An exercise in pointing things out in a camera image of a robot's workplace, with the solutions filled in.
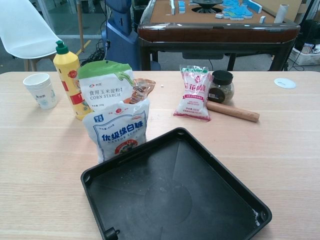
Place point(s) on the white blue snack packet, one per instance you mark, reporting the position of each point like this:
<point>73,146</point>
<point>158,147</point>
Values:
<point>117,130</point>

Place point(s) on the pink white snack packet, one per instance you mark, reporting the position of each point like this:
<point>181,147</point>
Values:
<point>193,97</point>

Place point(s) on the corn starch bag green top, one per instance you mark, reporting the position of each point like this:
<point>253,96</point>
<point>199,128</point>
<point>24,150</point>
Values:
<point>103,92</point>

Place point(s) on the black plastic tray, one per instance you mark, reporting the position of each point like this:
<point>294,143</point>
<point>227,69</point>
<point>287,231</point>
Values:
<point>175,195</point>

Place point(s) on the brown spout pouch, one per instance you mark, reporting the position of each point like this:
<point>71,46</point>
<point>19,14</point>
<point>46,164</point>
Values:
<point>142,87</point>

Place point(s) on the glass spice jar black lid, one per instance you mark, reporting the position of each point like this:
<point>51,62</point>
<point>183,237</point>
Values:
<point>222,87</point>

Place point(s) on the wooden rolling pin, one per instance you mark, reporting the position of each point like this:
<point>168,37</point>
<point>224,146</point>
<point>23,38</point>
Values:
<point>235,113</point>

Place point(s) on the blue chair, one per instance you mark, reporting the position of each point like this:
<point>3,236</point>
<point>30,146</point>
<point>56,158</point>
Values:
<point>120,32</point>

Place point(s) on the yellow squeeze bottle green cap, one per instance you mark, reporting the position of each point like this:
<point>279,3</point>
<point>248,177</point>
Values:
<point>67,75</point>

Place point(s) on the dark brown mahjong table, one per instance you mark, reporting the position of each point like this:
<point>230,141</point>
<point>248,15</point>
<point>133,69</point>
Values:
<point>215,32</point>

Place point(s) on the white paper cup stack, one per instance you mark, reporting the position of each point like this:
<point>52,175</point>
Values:
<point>42,92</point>

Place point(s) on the black mahjong centre dome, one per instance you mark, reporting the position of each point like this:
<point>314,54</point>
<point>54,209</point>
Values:
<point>206,5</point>

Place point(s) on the blue mahjong tile pile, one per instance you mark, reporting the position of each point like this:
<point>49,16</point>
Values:
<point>237,10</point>

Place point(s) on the single blue white mahjong tile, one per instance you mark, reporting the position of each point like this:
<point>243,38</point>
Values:
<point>262,19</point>

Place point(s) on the white cardboard box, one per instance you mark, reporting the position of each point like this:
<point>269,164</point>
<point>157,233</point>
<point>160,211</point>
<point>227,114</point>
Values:
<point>306,53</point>

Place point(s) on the white paper roll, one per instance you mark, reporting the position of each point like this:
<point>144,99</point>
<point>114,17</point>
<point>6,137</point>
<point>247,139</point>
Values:
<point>281,13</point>

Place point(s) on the white chair wooden legs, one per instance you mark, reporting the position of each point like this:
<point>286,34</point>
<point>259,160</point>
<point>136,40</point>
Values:
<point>25,30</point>

